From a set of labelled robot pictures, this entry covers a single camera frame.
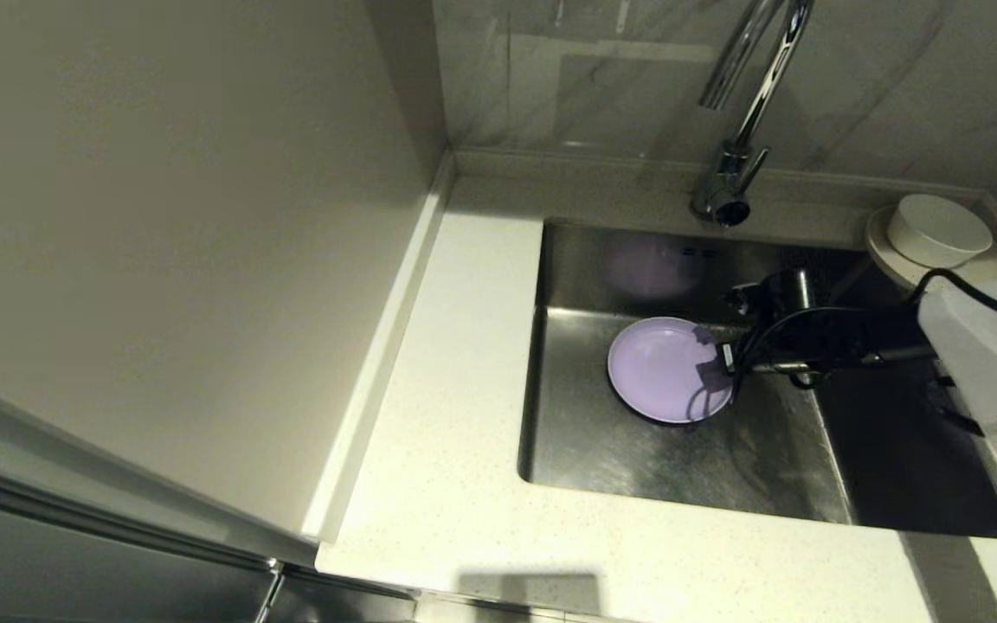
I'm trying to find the glossy dark cabinet panel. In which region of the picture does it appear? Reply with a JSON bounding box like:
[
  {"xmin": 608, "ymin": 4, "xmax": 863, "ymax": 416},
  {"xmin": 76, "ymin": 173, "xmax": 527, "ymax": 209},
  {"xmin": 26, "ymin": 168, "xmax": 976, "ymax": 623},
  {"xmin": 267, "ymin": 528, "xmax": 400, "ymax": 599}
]
[{"xmin": 0, "ymin": 450, "xmax": 417, "ymax": 623}]

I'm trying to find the tall grey cabinet panel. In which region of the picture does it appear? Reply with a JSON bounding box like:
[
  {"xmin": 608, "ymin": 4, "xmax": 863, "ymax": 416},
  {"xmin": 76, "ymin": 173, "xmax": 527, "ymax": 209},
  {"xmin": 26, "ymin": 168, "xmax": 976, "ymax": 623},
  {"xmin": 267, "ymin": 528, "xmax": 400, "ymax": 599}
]
[{"xmin": 0, "ymin": 0, "xmax": 447, "ymax": 546}]

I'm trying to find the thick black cable loop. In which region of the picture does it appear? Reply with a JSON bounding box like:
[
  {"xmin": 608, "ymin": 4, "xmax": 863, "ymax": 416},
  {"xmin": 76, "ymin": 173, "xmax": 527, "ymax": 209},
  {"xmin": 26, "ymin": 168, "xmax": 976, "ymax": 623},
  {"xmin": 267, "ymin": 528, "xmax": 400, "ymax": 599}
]
[{"xmin": 925, "ymin": 374, "xmax": 984, "ymax": 436}]

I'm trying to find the purple round plate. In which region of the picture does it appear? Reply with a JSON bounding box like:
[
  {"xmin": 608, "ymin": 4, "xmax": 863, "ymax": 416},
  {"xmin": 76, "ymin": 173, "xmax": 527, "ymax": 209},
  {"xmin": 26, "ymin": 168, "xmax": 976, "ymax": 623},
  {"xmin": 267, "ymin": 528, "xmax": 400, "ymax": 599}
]
[{"xmin": 607, "ymin": 316, "xmax": 735, "ymax": 425}]

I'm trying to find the chrome gooseneck faucet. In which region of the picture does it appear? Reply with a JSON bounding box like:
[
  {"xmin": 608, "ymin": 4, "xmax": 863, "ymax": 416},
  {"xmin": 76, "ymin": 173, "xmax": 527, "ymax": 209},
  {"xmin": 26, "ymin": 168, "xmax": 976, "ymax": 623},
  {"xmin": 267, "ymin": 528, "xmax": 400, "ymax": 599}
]
[{"xmin": 691, "ymin": 0, "xmax": 815, "ymax": 228}]

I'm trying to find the white ceramic bowl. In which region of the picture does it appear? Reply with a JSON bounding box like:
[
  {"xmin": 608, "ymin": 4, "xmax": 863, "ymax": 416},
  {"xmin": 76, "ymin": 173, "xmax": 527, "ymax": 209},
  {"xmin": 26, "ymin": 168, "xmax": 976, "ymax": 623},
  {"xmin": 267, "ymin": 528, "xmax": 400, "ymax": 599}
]
[{"xmin": 886, "ymin": 193, "xmax": 994, "ymax": 269}]

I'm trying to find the cream round plate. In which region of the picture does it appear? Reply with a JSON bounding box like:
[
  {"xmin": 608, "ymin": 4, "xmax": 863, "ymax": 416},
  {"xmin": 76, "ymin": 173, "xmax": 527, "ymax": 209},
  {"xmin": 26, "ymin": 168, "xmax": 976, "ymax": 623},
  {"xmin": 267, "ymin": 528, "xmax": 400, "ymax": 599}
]
[{"xmin": 865, "ymin": 204, "xmax": 997, "ymax": 291}]

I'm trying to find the stainless steel sink basin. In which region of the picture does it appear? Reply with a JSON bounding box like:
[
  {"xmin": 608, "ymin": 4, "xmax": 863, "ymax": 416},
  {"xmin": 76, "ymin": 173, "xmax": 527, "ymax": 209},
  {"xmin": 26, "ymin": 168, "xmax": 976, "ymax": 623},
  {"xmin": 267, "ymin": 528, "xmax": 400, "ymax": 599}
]
[{"xmin": 516, "ymin": 218, "xmax": 997, "ymax": 542}]

